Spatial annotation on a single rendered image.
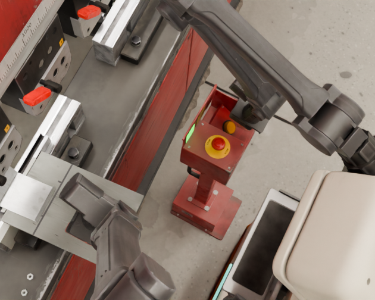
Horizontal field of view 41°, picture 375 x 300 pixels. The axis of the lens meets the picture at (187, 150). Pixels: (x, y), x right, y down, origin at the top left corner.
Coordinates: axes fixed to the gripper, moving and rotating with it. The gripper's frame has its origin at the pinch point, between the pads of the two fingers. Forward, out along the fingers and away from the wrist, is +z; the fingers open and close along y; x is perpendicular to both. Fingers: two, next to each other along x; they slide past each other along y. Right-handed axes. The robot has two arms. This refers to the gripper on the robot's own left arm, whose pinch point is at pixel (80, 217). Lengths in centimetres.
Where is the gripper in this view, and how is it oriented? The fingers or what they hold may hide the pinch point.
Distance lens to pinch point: 111.6
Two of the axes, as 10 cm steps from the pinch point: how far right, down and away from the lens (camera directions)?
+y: -4.0, 8.4, -3.7
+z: -5.1, 1.3, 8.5
